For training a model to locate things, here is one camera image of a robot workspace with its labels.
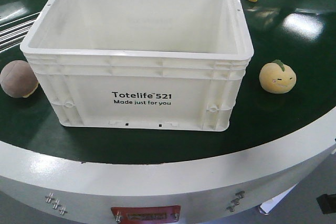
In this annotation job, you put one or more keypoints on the yellow smiling plush fruit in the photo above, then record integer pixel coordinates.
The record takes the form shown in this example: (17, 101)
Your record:
(277, 78)

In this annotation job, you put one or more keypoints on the metal roller conveyor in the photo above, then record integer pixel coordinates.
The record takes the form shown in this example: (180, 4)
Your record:
(13, 32)

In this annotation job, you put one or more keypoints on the white round conveyor table frame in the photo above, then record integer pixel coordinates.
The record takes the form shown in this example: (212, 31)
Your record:
(204, 188)

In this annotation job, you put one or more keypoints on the white Totelife plastic crate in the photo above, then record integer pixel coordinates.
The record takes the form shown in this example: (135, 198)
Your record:
(142, 64)

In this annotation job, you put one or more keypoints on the brown plush ball toy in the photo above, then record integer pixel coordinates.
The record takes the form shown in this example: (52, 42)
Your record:
(18, 79)

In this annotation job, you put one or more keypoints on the red warning label plate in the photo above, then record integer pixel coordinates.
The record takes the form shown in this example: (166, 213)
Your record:
(166, 214)

